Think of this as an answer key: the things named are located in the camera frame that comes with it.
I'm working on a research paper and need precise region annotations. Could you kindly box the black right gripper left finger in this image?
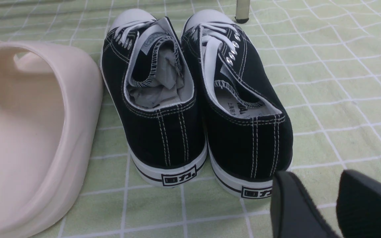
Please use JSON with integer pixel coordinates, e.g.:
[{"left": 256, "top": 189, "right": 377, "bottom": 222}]
[{"left": 270, "top": 171, "right": 340, "bottom": 238}]

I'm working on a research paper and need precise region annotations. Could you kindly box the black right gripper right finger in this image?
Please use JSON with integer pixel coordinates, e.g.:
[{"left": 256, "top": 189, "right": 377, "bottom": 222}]
[{"left": 337, "top": 169, "right": 381, "bottom": 238}]

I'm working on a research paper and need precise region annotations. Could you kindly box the steel shoe rack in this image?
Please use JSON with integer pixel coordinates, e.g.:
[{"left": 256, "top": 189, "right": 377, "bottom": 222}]
[{"left": 235, "top": 0, "right": 251, "bottom": 24}]

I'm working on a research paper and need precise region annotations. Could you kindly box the black canvas sneaker right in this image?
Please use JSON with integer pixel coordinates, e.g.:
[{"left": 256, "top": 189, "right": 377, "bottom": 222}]
[{"left": 181, "top": 9, "right": 293, "bottom": 199}]

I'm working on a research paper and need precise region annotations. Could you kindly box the black canvas sneaker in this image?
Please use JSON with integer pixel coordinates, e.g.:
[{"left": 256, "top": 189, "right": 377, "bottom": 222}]
[
  {"left": 181, "top": 9, "right": 293, "bottom": 199},
  {"left": 100, "top": 9, "right": 208, "bottom": 187}
]

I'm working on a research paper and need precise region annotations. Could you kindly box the green checked tablecloth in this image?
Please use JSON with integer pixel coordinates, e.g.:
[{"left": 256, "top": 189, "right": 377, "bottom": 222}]
[{"left": 0, "top": 0, "right": 381, "bottom": 238}]

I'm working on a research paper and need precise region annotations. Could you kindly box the black canvas sneaker left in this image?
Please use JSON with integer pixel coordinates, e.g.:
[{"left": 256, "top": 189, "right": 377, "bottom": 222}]
[{"left": 100, "top": 9, "right": 208, "bottom": 187}]

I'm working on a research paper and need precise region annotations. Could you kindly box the cream slide slipper right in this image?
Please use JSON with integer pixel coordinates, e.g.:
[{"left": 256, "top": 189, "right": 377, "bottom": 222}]
[{"left": 0, "top": 41, "right": 103, "bottom": 238}]

